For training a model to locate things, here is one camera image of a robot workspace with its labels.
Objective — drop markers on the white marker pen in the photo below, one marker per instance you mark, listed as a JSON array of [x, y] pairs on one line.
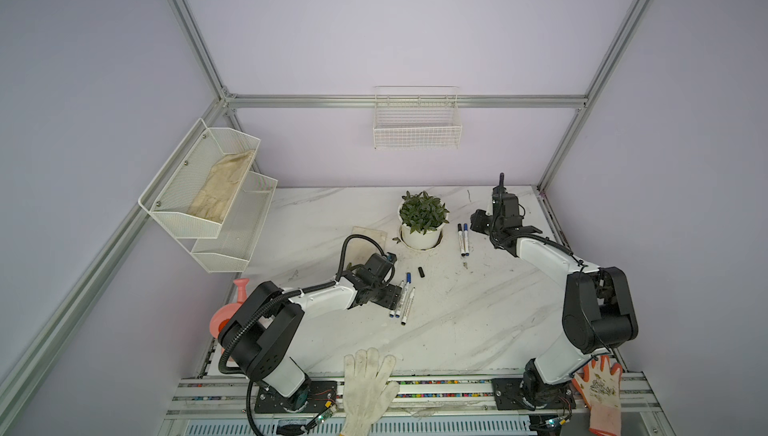
[[407, 306], [460, 232]]

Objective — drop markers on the white wire basket back wall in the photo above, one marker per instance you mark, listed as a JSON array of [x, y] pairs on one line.
[[416, 117]]

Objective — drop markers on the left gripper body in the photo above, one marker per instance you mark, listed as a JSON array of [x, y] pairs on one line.
[[385, 295]]

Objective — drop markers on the potted green plant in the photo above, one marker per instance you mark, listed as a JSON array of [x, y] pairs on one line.
[[422, 219]]

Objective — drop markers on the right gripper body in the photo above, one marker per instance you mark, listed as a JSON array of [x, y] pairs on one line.
[[485, 223]]

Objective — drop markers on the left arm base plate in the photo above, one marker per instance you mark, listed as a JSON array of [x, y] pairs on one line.
[[312, 397]]

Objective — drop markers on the white work glove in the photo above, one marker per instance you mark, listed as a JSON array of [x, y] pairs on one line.
[[368, 392]]

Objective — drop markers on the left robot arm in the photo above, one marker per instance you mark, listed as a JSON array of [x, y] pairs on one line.
[[257, 338]]

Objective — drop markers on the white mesh shelf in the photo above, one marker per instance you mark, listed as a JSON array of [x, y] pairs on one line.
[[169, 197], [233, 249]]

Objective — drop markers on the white marker blue tip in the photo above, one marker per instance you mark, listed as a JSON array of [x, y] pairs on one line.
[[395, 307], [405, 287]]

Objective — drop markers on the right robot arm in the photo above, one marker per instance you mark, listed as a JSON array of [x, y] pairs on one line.
[[597, 314]]

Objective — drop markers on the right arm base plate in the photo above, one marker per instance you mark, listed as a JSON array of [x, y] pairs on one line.
[[521, 394]]

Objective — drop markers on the orange white glove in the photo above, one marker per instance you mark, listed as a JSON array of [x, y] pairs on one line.
[[599, 385]]

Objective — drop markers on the lower white mesh shelf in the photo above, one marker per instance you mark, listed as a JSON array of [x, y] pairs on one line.
[[233, 249]]

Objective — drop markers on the white marker blue cap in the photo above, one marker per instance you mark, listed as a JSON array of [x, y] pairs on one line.
[[465, 237]]

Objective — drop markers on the upper white mesh shelf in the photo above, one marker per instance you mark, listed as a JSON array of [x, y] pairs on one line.
[[169, 197]]

